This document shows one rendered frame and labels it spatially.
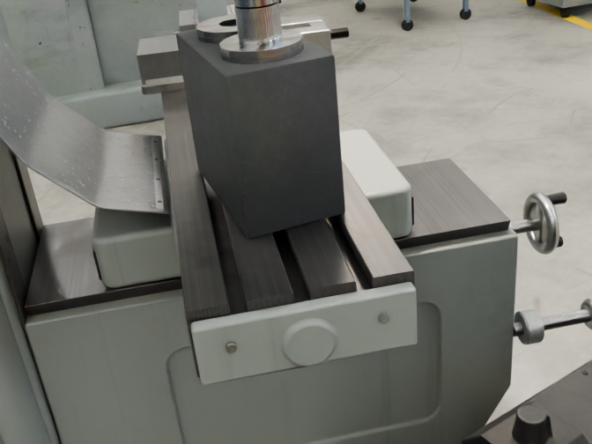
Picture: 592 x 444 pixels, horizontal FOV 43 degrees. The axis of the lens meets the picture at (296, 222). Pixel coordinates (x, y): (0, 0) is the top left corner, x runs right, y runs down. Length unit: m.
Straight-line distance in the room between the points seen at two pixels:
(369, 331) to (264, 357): 0.11
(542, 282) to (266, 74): 1.85
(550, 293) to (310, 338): 1.77
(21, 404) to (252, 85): 0.67
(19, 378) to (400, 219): 0.63
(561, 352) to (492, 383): 0.81
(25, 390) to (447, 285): 0.68
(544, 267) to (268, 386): 1.47
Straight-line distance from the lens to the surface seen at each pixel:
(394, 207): 1.19
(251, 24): 0.81
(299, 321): 0.74
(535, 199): 1.46
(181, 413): 1.33
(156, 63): 1.38
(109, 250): 1.15
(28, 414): 1.27
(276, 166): 0.82
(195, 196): 0.96
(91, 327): 1.21
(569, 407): 1.17
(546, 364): 2.19
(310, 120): 0.81
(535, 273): 2.56
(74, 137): 1.27
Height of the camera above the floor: 1.35
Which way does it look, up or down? 28 degrees down
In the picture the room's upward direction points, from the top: 6 degrees counter-clockwise
